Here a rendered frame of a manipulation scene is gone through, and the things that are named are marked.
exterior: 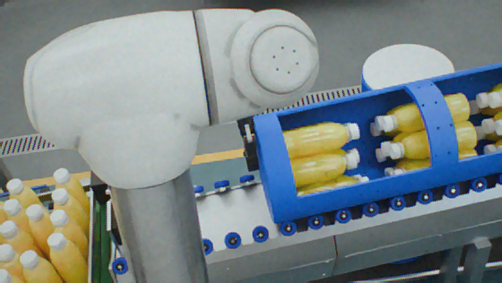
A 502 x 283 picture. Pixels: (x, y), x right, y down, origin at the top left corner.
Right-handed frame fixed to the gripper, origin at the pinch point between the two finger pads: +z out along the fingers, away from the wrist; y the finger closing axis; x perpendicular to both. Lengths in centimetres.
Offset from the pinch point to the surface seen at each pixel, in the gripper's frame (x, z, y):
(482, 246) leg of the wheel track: 66, 53, 7
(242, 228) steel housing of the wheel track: -6.1, 23.4, 2.6
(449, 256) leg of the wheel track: 64, 78, -7
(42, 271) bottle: -55, 9, 13
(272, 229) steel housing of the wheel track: 2.0, 23.4, 5.1
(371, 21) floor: 106, 116, -212
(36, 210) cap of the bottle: -57, 5, -4
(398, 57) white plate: 55, 12, -42
